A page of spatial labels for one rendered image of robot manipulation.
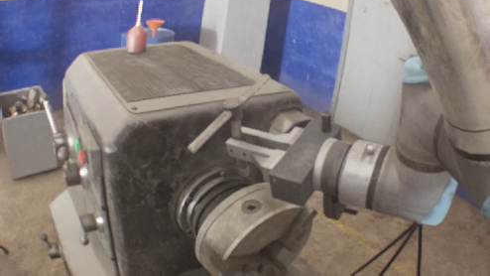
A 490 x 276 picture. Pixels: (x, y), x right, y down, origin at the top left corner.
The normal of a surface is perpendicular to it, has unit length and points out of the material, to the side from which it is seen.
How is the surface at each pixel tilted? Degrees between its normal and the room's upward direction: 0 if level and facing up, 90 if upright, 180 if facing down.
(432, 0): 120
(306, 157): 20
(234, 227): 43
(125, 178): 90
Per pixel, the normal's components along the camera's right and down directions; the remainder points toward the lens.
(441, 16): -0.51, 0.70
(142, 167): 0.59, 0.40
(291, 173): -0.18, -0.82
